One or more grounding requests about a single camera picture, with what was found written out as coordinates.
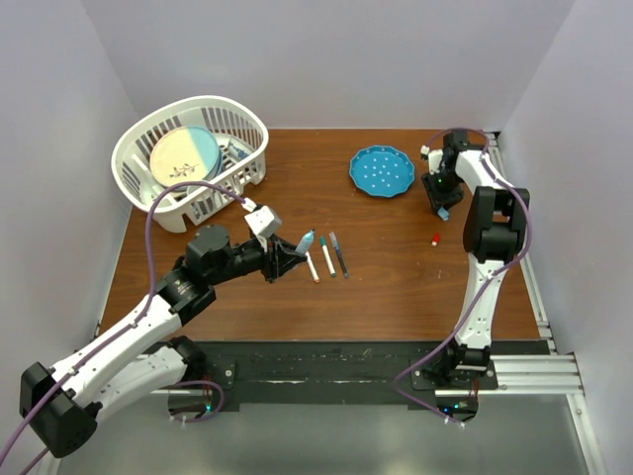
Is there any blue patterned pen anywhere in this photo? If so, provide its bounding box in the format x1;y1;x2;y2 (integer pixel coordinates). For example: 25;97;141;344
329;232;349;279

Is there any cream and blue plate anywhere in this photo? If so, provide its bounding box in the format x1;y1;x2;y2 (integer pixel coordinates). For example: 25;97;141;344
149;126;222;188

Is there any white plastic dish basket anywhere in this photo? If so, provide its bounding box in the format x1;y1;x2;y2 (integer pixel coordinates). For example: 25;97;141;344
111;95;269;233

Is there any light blue pen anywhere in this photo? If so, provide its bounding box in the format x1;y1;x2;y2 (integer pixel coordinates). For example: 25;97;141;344
296;229;316;254

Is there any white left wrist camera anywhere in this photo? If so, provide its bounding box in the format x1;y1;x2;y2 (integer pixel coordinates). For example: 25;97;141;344
244;203;282;251

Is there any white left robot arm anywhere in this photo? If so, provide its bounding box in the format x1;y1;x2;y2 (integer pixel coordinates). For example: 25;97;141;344
19;223;314;458

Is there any white cup in basket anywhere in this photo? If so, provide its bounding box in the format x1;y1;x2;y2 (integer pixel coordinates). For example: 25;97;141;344
169;186;188;200

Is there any aluminium frame rail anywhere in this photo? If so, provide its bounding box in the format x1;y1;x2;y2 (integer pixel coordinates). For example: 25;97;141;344
484;130;594;475

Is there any white pen with teal tip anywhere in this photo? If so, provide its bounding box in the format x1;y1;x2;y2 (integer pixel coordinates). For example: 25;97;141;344
319;236;336;278

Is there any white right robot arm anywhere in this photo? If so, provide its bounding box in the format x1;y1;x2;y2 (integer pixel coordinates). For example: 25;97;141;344
420;129;531;389

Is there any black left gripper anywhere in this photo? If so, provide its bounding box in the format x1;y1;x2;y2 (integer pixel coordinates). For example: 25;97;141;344
209;232;307;286

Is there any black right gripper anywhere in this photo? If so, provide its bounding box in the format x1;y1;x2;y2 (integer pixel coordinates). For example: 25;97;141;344
422;168;465;214

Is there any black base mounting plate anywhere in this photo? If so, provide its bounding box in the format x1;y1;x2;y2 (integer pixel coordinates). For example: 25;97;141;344
168;336;548;421

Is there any white pen with orange tip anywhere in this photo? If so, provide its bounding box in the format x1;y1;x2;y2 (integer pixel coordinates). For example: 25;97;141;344
306;251;320;284

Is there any blue dotted plate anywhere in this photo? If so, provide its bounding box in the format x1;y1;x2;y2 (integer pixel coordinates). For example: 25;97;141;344
349;145;415;199

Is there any light blue eraser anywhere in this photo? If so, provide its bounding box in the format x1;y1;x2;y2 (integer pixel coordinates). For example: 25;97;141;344
437;208;450;222

